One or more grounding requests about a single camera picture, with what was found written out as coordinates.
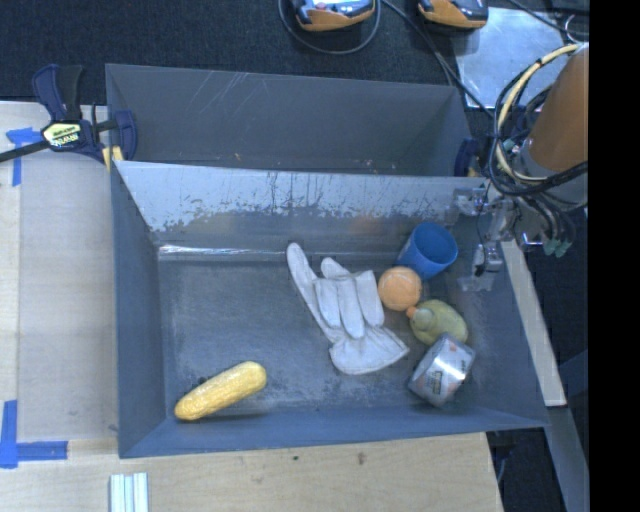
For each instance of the orange ball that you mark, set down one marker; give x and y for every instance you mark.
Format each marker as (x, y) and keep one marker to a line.
(399, 288)

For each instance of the grey metal bin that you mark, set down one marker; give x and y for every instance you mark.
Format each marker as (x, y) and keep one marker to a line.
(240, 320)

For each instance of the white work glove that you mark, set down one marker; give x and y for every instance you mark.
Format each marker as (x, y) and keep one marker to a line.
(350, 320)

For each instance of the yellow toy corn cob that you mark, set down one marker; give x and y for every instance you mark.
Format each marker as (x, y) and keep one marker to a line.
(222, 390)

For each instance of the blue plastic cup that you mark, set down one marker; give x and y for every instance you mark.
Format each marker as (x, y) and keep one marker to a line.
(430, 247)

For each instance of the silver tape roll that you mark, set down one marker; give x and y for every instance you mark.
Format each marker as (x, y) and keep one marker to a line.
(442, 370)

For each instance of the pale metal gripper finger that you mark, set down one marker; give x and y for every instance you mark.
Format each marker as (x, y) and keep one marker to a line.
(475, 202)
(487, 260)

